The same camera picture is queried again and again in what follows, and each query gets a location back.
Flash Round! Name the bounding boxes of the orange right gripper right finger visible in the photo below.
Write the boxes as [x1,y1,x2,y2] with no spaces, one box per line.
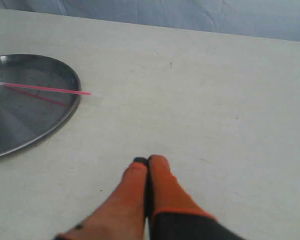
[147,154,247,240]

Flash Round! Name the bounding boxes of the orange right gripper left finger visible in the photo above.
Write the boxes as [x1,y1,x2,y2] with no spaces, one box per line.
[55,157,148,240]

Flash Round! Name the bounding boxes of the pink flexible stick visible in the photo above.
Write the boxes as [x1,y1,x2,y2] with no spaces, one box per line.
[0,81,101,97]

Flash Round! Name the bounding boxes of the round metal plate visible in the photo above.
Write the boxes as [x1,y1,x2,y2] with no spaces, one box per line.
[0,54,81,157]

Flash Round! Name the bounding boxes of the blue backdrop cloth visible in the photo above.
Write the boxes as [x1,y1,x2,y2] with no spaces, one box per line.
[0,0,300,42]

